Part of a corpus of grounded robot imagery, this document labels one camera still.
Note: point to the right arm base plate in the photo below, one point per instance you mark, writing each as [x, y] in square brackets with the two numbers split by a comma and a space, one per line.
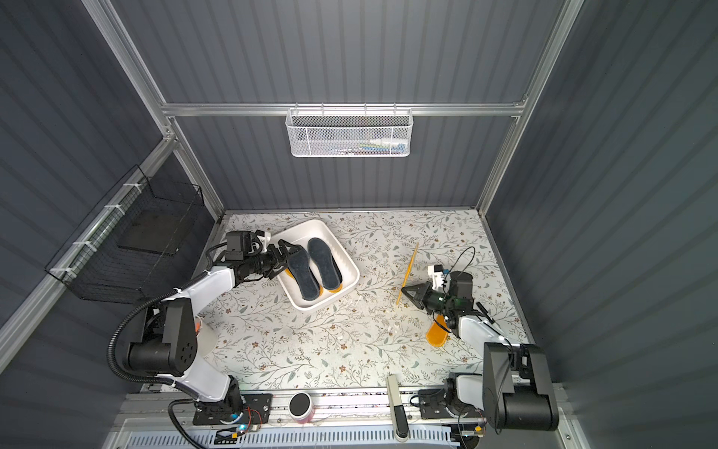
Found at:
[434, 403]

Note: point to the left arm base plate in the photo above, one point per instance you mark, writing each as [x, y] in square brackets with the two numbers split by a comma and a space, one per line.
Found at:
[251, 409]

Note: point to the white wire wall basket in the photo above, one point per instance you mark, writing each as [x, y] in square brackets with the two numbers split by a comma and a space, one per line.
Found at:
[349, 132]

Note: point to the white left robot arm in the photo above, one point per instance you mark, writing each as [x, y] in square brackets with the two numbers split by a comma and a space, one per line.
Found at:
[156, 343]

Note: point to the white tape roll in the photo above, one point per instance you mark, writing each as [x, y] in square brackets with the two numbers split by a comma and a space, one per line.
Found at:
[207, 338]

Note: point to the black marker pen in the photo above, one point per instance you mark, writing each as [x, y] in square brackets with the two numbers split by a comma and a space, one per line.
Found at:
[484, 313]

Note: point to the black wire side basket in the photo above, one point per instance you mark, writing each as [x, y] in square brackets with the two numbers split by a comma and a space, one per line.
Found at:
[145, 243]

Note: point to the grey fleece insole front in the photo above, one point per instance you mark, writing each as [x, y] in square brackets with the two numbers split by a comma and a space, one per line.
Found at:
[309, 287]

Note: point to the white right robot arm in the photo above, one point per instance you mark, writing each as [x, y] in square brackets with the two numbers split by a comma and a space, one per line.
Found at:
[514, 391]

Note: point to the white black handheld scraper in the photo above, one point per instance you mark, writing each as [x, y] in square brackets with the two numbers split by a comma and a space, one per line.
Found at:
[397, 411]

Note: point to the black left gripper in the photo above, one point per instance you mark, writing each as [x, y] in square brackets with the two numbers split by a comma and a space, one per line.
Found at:
[276, 261]

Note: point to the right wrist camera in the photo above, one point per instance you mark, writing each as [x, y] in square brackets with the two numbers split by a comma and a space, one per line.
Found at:
[440, 277]

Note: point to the white plastic storage box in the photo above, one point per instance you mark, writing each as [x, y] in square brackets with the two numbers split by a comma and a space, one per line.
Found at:
[300, 235]

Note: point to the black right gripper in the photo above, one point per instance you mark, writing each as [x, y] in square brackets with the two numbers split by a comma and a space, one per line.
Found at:
[429, 297]

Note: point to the black round speaker puck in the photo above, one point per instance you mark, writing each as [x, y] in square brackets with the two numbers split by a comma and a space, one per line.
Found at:
[301, 407]

